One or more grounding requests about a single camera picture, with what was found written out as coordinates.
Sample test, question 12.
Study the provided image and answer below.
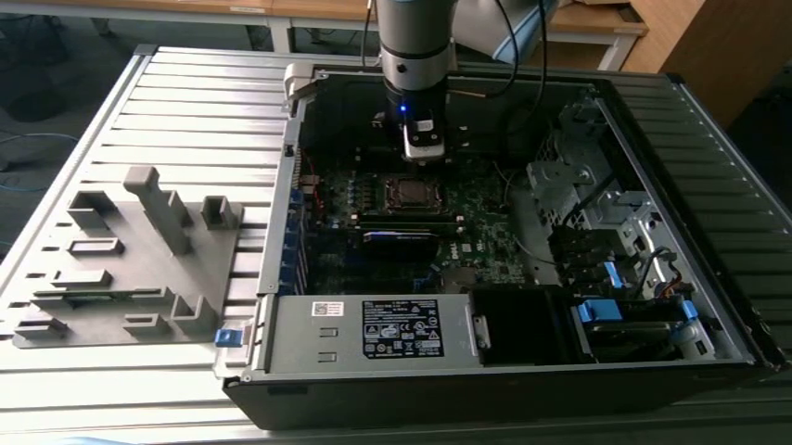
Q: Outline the grey parts rack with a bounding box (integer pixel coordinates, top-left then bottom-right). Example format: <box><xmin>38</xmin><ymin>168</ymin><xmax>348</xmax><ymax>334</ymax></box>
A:
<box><xmin>9</xmin><ymin>165</ymin><xmax>247</xmax><ymax>350</ymax></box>

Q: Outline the black expansion card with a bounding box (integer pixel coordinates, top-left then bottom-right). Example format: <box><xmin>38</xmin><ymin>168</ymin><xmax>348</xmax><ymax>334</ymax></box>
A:
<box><xmin>362</xmin><ymin>230</ymin><xmax>440</xmax><ymax>263</ymax></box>

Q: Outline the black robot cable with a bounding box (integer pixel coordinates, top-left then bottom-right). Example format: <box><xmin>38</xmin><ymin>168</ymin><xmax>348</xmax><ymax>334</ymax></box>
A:
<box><xmin>448</xmin><ymin>0</ymin><xmax>521</xmax><ymax>98</ymax></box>
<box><xmin>510</xmin><ymin>0</ymin><xmax>551</xmax><ymax>129</ymax></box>

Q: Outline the silver drive cage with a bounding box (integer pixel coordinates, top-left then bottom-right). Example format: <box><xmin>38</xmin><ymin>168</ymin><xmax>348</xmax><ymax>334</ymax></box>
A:
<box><xmin>523</xmin><ymin>99</ymin><xmax>626</xmax><ymax>233</ymax></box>

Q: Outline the thick black PC cable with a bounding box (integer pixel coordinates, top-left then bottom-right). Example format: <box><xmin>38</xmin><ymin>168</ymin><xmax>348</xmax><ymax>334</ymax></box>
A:
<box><xmin>559</xmin><ymin>169</ymin><xmax>619</xmax><ymax>231</ymax></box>

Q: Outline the black drive cable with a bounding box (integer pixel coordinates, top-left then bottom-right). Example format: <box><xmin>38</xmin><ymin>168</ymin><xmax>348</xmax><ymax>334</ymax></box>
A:
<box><xmin>635</xmin><ymin>245</ymin><xmax>675</xmax><ymax>291</ymax></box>

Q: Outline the chipset heatsink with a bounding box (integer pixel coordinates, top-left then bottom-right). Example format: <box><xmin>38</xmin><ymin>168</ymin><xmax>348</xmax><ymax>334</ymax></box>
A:
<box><xmin>439</xmin><ymin>266</ymin><xmax>479</xmax><ymax>292</ymax></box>

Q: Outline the looped black PC cable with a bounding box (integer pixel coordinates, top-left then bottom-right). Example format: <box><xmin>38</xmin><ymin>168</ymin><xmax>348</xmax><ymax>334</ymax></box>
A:
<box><xmin>501</xmin><ymin>100</ymin><xmax>558</xmax><ymax>166</ymax></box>

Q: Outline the blue floor cable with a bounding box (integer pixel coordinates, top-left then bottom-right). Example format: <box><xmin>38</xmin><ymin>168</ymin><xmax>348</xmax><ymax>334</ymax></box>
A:
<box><xmin>0</xmin><ymin>131</ymin><xmax>82</xmax><ymax>194</ymax></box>

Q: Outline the black PC case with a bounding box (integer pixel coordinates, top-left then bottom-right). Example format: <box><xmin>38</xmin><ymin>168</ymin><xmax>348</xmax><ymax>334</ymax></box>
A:
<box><xmin>211</xmin><ymin>61</ymin><xmax>792</xmax><ymax>431</ymax></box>

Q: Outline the silver CPU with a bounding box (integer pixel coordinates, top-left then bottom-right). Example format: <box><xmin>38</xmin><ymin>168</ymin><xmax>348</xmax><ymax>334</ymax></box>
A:
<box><xmin>398</xmin><ymin>179</ymin><xmax>432</xmax><ymax>205</ymax></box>

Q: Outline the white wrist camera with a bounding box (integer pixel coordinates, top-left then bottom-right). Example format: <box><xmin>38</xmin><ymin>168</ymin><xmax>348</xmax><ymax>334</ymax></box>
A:
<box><xmin>400</xmin><ymin>118</ymin><xmax>448</xmax><ymax>163</ymax></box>

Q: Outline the coloured wire bundle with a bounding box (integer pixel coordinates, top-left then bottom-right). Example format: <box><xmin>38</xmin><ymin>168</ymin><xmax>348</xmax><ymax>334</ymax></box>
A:
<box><xmin>654</xmin><ymin>277</ymin><xmax>694</xmax><ymax>300</ymax></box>

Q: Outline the blue disk carrier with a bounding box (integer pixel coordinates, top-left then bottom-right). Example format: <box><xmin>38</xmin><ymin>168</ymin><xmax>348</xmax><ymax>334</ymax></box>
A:
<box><xmin>571</xmin><ymin>296</ymin><xmax>700</xmax><ymax>365</ymax></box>

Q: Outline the metal socket cover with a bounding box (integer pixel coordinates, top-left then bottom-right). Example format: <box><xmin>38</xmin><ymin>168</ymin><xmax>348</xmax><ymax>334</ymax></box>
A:
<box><xmin>382</xmin><ymin>173</ymin><xmax>447</xmax><ymax>213</ymax></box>

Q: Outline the green motherboard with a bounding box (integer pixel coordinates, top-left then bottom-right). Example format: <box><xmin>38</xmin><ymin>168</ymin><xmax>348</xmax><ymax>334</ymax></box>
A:
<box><xmin>288</xmin><ymin>146</ymin><xmax>562</xmax><ymax>298</ymax></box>

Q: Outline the silver power supply unit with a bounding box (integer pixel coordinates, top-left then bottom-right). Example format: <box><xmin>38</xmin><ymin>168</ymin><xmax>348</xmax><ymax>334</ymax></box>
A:
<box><xmin>261</xmin><ymin>292</ymin><xmax>487</xmax><ymax>375</ymax></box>

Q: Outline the grey case release latch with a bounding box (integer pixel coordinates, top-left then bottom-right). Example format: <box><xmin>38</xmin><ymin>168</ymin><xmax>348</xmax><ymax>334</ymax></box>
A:
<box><xmin>281</xmin><ymin>62</ymin><xmax>328</xmax><ymax>110</ymax></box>

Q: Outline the wooden cabinet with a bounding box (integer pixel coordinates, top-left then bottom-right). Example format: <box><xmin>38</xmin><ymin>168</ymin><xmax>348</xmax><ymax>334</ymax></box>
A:
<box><xmin>621</xmin><ymin>0</ymin><xmax>792</xmax><ymax>129</ymax></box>

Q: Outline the black RAM slot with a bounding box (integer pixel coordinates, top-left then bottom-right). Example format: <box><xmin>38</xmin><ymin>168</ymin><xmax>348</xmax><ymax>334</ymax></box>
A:
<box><xmin>362</xmin><ymin>222</ymin><xmax>459</xmax><ymax>230</ymax></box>
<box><xmin>359</xmin><ymin>216</ymin><xmax>458</xmax><ymax>224</ymax></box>
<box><xmin>358</xmin><ymin>210</ymin><xmax>456</xmax><ymax>219</ymax></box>
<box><xmin>362</xmin><ymin>226</ymin><xmax>460</xmax><ymax>235</ymax></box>

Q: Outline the wooden desk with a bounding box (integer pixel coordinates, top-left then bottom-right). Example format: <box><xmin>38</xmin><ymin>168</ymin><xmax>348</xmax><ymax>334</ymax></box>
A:
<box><xmin>271</xmin><ymin>0</ymin><xmax>649</xmax><ymax>70</ymax></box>

